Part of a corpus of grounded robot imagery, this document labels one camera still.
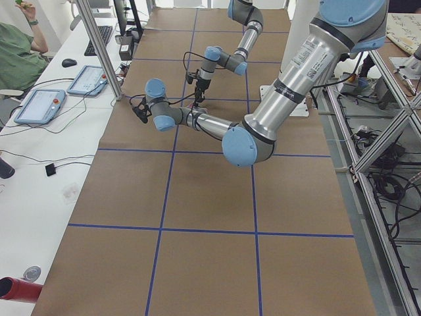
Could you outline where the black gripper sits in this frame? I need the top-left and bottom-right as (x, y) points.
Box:
(186, 68), (211, 107)
(132, 97), (152, 124)

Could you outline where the pink and grey towel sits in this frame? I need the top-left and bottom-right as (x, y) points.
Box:
(187, 103), (208, 113)

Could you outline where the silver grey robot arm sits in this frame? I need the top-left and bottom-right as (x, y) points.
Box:
(186, 1), (264, 108)
(134, 1), (389, 167)

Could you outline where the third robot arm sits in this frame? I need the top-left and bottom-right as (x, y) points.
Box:
(389, 46), (420, 96)

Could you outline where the far blue teach pendant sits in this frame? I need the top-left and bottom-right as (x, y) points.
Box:
(66, 65), (107, 97)

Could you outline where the blue teach pendant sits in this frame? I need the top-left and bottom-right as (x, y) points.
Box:
(14, 89), (66, 124)
(66, 65), (107, 97)

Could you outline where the black rectangular box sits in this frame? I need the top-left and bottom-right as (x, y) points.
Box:
(119, 36), (134, 61)

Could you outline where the black keyboard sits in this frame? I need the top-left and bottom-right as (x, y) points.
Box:
(84, 25), (114, 57)

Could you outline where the black computer mouse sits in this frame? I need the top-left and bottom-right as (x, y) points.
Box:
(61, 59), (78, 68)

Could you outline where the black monitor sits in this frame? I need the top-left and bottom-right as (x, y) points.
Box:
(113, 0), (143, 39)

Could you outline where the near blue teach pendant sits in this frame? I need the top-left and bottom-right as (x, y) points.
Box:
(14, 89), (66, 124)

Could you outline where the small black square device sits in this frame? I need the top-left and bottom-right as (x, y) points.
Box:
(45, 163), (57, 176)

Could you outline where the person in green shirt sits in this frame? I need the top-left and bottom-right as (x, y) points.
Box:
(1, 1), (49, 91)

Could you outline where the red cylinder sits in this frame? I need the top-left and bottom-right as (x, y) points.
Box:
(1, 276), (43, 303)

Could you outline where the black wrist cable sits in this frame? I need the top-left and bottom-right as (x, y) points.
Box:
(129, 93), (198, 115)
(183, 51), (207, 83)

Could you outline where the aluminium frame post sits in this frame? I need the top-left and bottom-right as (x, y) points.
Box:
(76, 0), (122, 101)

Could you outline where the aluminium frame rack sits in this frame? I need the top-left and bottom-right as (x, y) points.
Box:
(317, 43), (420, 315)

